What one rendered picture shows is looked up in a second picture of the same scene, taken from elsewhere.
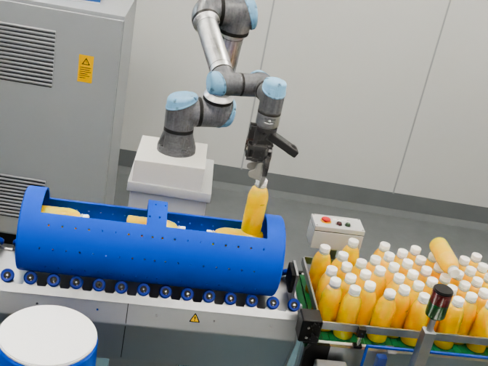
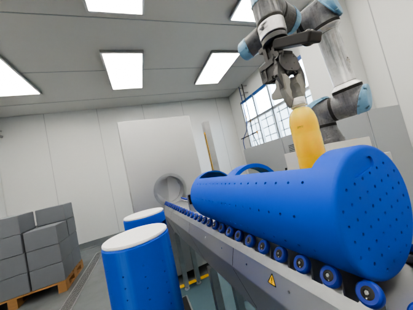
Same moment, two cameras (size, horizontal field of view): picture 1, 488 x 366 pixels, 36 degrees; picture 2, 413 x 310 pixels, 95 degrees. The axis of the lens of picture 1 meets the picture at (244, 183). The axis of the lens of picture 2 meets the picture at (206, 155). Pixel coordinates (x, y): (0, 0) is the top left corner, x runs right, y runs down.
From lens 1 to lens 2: 2.27 m
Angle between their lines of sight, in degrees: 78
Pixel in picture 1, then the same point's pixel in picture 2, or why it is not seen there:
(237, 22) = (313, 16)
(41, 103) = not seen: hidden behind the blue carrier
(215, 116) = (342, 102)
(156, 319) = (246, 269)
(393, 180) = not seen: outside the picture
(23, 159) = not seen: hidden behind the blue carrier
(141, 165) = (289, 156)
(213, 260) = (255, 200)
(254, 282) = (302, 235)
